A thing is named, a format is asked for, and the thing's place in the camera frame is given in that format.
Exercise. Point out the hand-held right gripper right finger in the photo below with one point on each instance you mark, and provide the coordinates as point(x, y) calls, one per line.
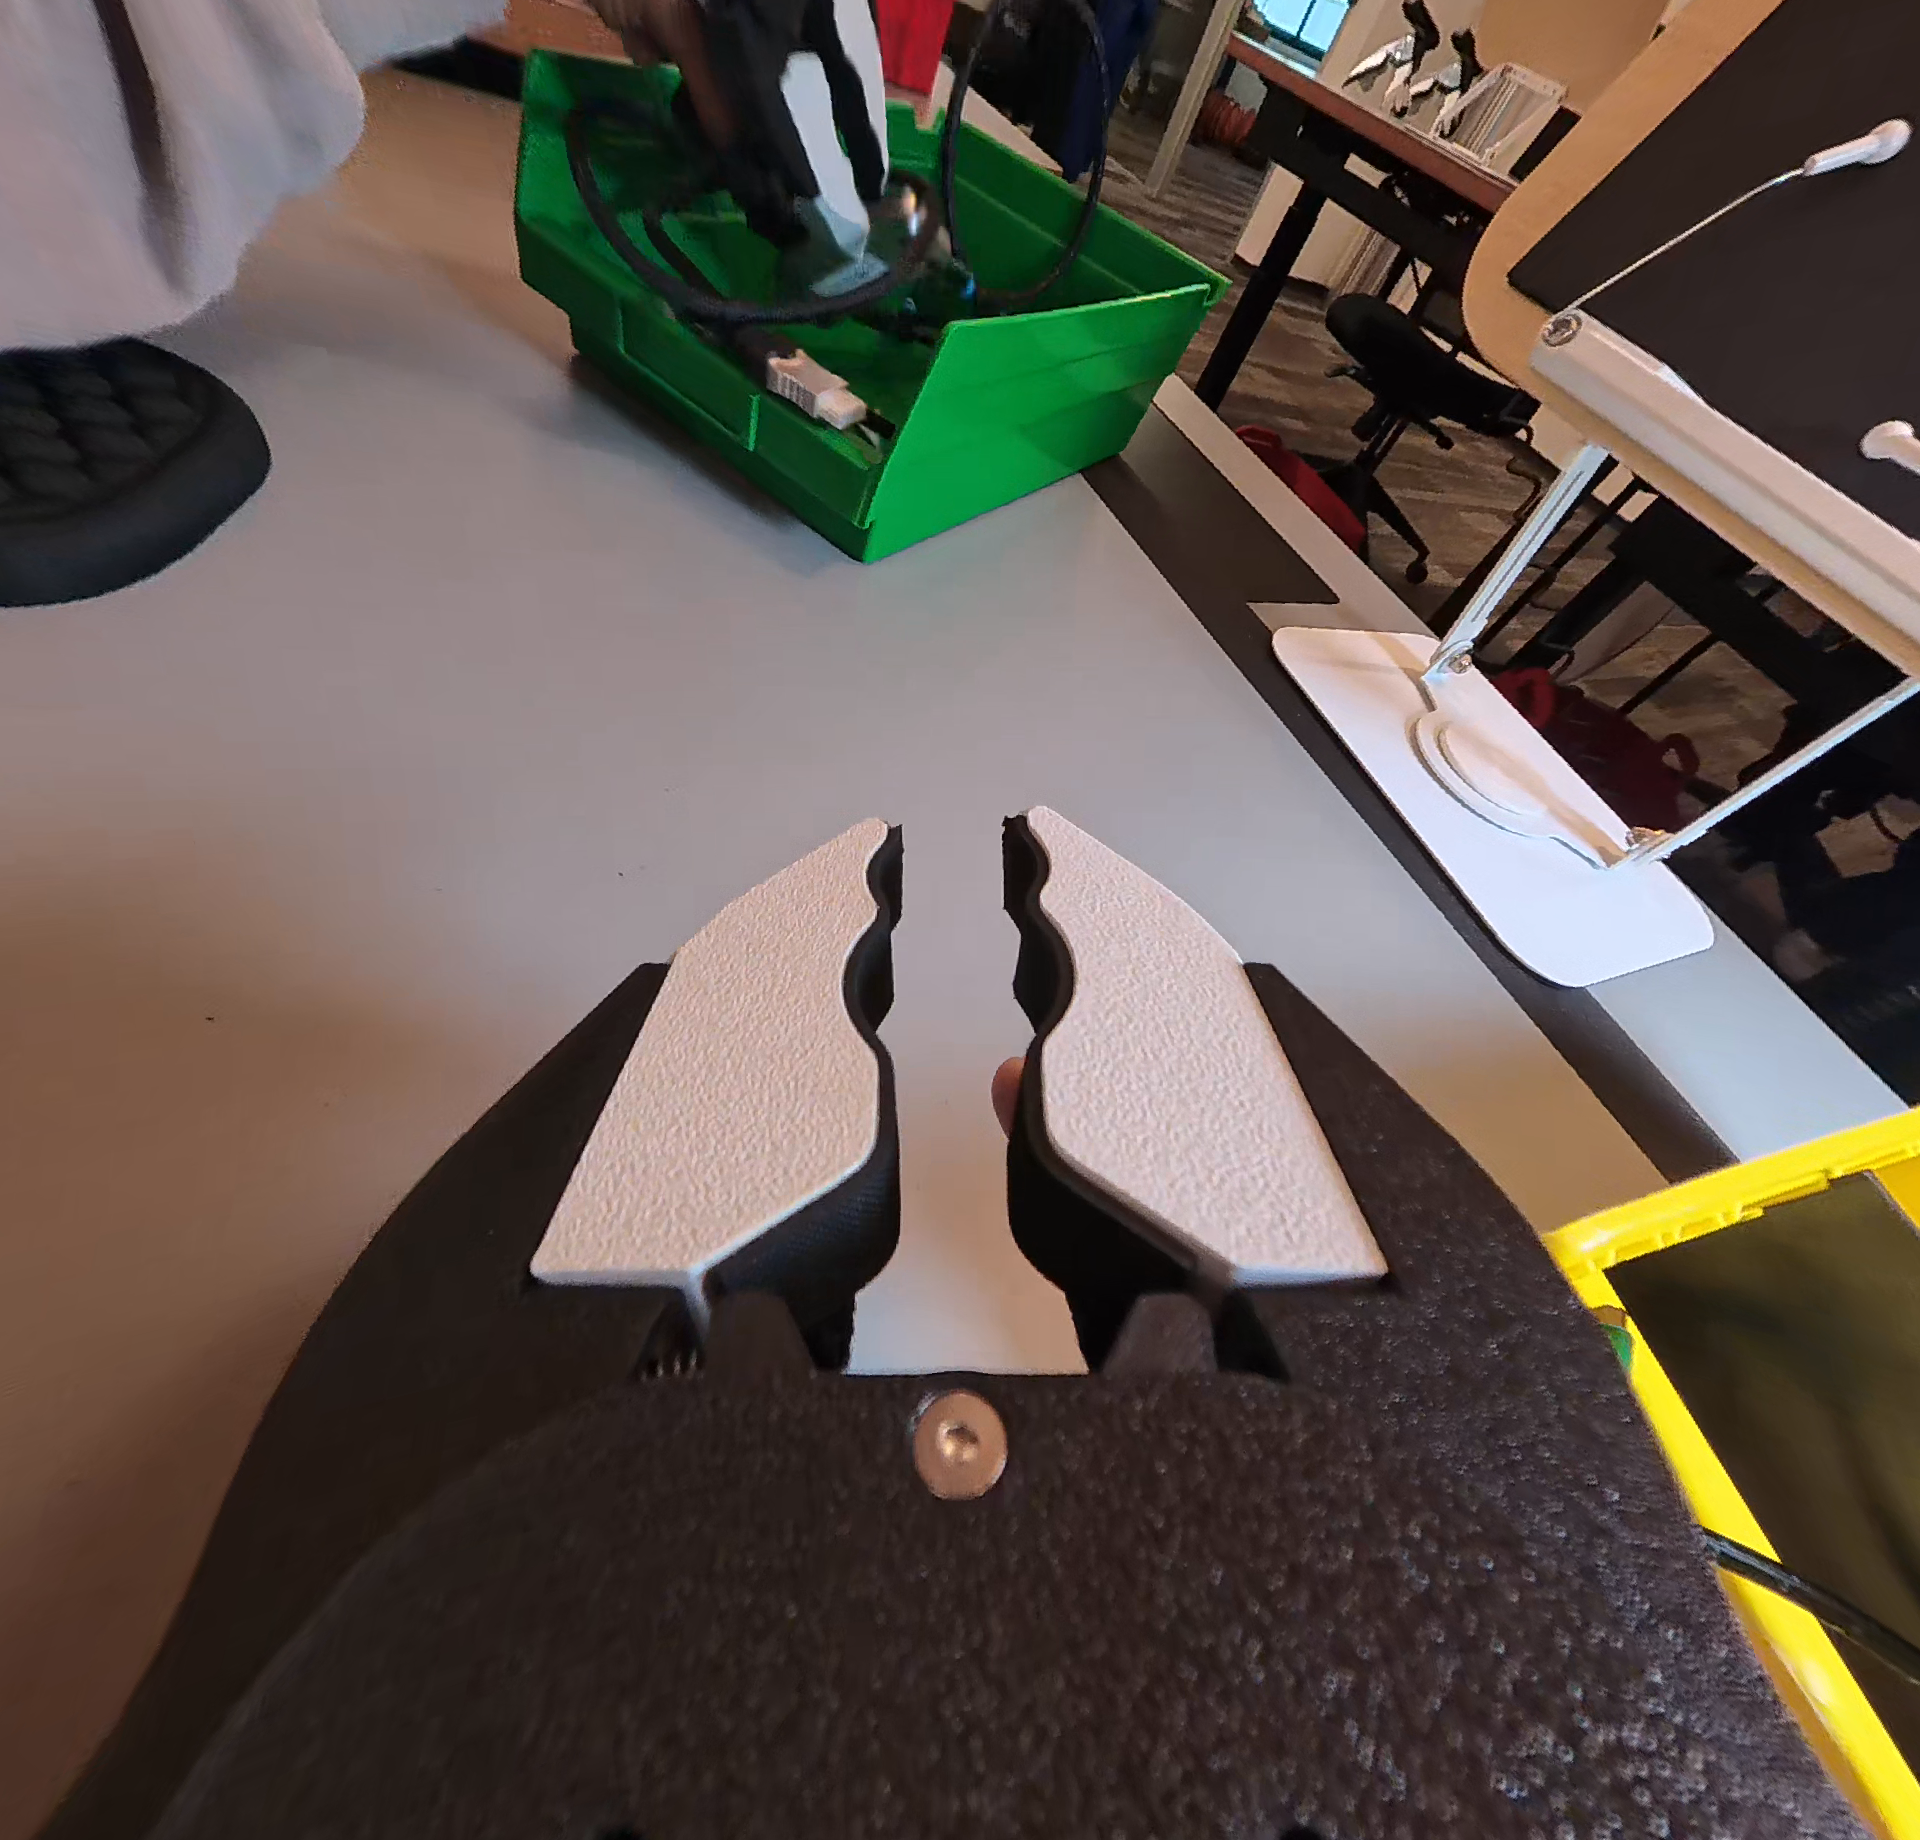
point(1203, 1106)

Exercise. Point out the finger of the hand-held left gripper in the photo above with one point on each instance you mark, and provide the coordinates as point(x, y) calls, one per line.
point(829, 161)
point(862, 25)

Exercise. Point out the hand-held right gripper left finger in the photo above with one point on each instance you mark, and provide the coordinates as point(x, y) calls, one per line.
point(737, 1089)

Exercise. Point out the silver usb hub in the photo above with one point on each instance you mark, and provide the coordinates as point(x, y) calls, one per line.
point(839, 273)

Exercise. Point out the green plastic bin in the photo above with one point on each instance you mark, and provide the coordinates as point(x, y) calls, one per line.
point(1052, 371)

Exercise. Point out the yellow plastic bin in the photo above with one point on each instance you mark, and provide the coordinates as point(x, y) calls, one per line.
point(1711, 1421)

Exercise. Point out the person's left forearm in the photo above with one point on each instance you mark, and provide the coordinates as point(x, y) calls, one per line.
point(179, 100)

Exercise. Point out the blue jacket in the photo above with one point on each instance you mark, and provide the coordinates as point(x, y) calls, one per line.
point(1118, 25)

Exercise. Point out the brown wooden desk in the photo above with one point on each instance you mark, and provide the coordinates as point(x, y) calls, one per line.
point(1379, 128)

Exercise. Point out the red bag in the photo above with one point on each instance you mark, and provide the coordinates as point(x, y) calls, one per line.
point(1298, 492)
point(1606, 747)

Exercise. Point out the black bin divider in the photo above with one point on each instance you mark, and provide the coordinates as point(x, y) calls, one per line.
point(1772, 1362)

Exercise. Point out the black office chair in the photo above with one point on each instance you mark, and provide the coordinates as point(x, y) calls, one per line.
point(1427, 371)

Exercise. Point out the black mesh wrist rest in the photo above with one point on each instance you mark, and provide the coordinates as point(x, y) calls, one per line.
point(103, 477)

